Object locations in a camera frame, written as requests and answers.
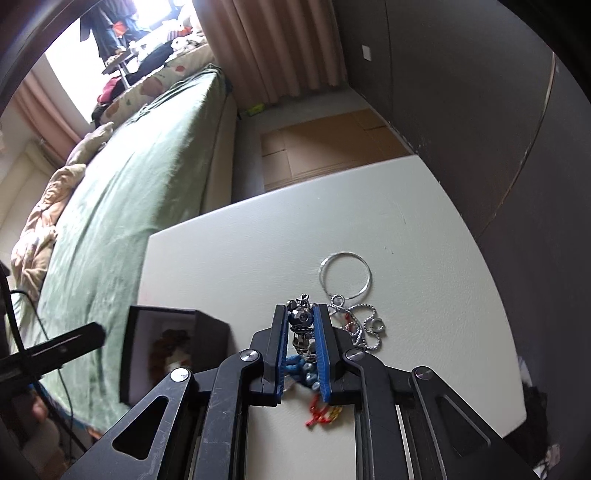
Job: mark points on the cream printed cushion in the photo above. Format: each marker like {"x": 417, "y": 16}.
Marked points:
{"x": 184, "y": 64}

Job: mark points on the narrow pink curtain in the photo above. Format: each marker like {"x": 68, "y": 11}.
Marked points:
{"x": 46, "y": 115}

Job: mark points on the bed with green cover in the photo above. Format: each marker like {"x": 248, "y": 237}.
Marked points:
{"x": 138, "y": 184}

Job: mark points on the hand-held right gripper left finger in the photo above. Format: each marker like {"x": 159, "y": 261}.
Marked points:
{"x": 279, "y": 360}

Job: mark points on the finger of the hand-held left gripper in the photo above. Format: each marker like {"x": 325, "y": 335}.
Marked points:
{"x": 69, "y": 344}

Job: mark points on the white wall switch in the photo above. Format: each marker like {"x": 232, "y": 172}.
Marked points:
{"x": 367, "y": 52}

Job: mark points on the pile of clothes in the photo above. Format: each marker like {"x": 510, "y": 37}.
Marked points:
{"x": 157, "y": 60}

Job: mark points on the metal stand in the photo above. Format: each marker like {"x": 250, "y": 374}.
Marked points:
{"x": 123, "y": 69}

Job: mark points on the hanging dark clothes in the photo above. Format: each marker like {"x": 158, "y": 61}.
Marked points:
{"x": 108, "y": 27}

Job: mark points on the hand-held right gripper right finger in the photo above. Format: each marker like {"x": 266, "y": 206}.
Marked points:
{"x": 323, "y": 360}

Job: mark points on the large silver hoop bangle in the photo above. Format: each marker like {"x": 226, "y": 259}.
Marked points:
{"x": 323, "y": 277}

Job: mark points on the wide pink curtain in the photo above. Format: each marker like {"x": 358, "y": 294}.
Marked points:
{"x": 277, "y": 46}

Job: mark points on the black jewelry box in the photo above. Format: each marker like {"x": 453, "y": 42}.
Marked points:
{"x": 210, "y": 341}

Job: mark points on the small green object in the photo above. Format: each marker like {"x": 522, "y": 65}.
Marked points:
{"x": 255, "y": 109}

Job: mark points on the white low table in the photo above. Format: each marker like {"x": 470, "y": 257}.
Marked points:
{"x": 277, "y": 240}

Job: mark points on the beige quilt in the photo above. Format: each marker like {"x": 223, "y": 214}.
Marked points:
{"x": 46, "y": 217}

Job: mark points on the dark grey wardrobe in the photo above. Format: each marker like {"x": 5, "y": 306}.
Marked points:
{"x": 461, "y": 115}

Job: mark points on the beige bed base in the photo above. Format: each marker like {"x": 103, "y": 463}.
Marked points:
{"x": 221, "y": 152}

